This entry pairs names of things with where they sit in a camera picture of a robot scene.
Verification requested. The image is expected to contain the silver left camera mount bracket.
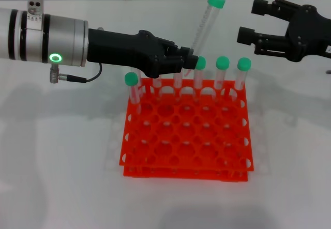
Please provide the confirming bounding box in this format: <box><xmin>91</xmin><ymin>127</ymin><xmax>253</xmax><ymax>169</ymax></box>
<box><xmin>26</xmin><ymin>0</ymin><xmax>44</xmax><ymax>30</ymax></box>

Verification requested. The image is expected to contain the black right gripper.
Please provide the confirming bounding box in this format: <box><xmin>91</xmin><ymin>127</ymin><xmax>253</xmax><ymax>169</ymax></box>
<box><xmin>236</xmin><ymin>0</ymin><xmax>331</xmax><ymax>63</ymax></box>

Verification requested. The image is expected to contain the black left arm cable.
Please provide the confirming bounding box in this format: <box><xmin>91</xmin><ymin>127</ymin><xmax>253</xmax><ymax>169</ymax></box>
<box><xmin>49</xmin><ymin>66</ymin><xmax>103</xmax><ymax>84</ymax></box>

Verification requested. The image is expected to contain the orange test tube rack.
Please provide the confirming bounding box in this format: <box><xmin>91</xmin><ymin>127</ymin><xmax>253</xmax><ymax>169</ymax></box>
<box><xmin>118</xmin><ymin>78</ymin><xmax>255</xmax><ymax>182</ymax></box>

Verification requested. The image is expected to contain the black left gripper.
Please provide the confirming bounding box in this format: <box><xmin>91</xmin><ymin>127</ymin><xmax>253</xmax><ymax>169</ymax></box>
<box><xmin>87</xmin><ymin>28</ymin><xmax>199</xmax><ymax>79</ymax></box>

